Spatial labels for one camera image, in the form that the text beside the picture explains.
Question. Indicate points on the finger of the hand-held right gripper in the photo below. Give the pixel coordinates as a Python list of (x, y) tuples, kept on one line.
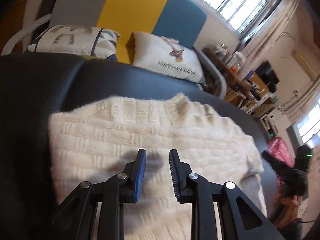
[(275, 162)]

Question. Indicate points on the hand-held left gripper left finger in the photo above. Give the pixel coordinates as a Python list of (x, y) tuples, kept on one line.
[(140, 177)]

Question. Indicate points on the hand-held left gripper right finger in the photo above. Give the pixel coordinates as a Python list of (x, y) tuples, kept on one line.
[(174, 177)]

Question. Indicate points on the cream knit sweater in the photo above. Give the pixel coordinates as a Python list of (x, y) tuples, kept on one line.
[(125, 130)]

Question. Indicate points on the pink quilt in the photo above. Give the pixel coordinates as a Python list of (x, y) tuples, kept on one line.
[(280, 147)]

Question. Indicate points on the small barred window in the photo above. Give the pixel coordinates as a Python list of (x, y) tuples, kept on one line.
[(310, 127)]

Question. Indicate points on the beige patterned curtain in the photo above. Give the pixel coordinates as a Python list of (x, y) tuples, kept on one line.
[(300, 100), (270, 27)]

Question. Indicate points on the black television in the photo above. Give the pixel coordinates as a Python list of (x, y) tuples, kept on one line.
[(267, 72)]

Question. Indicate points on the wooden desk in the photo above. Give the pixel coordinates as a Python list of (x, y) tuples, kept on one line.
[(235, 80)]

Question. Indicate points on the white deer print pillow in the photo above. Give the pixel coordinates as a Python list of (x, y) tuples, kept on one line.
[(155, 52)]

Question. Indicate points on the geometric print pillow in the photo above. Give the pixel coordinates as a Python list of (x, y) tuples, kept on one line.
[(65, 40)]

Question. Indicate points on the grey yellow blue sofa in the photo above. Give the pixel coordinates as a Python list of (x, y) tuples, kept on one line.
[(180, 12)]

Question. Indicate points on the wide barred window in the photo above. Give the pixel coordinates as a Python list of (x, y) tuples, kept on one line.
[(232, 2)]

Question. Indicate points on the orange wooden wardrobe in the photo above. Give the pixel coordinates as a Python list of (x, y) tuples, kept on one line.
[(12, 25)]

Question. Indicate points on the wall air conditioner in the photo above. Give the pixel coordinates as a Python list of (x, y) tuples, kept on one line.
[(305, 62)]

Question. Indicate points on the black upright post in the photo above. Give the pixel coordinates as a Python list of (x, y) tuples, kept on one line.
[(51, 0)]

